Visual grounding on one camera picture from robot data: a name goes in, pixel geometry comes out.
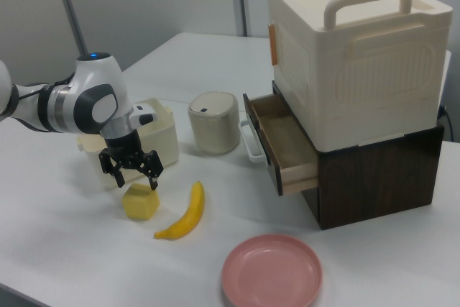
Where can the open wooden drawer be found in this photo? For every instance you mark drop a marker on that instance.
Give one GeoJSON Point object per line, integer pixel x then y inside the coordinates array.
{"type": "Point", "coordinates": [287, 149]}

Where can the yellow banana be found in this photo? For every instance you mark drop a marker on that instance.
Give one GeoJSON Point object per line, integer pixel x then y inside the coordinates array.
{"type": "Point", "coordinates": [188, 215]}

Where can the pink plate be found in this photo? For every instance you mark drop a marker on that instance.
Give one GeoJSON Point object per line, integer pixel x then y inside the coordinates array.
{"type": "Point", "coordinates": [271, 272]}

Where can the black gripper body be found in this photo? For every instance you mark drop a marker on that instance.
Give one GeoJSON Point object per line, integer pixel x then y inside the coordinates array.
{"type": "Point", "coordinates": [124, 147]}

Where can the yellow foam cube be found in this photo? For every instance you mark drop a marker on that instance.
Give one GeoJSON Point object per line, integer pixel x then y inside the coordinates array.
{"type": "Point", "coordinates": [141, 202]}

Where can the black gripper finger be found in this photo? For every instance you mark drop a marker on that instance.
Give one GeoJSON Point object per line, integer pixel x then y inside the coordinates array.
{"type": "Point", "coordinates": [119, 178]}
{"type": "Point", "coordinates": [154, 179]}

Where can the white open plastic box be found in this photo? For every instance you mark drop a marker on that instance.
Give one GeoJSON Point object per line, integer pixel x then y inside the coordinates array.
{"type": "Point", "coordinates": [165, 141]}

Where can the dark brown wooden cabinet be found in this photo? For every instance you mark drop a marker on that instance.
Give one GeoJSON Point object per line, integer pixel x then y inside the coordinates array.
{"type": "Point", "coordinates": [377, 184]}

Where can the cream trash can with lid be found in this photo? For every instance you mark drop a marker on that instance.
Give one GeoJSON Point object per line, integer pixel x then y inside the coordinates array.
{"type": "Point", "coordinates": [215, 127]}

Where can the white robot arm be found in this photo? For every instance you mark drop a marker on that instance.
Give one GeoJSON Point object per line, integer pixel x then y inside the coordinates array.
{"type": "Point", "coordinates": [90, 105]}

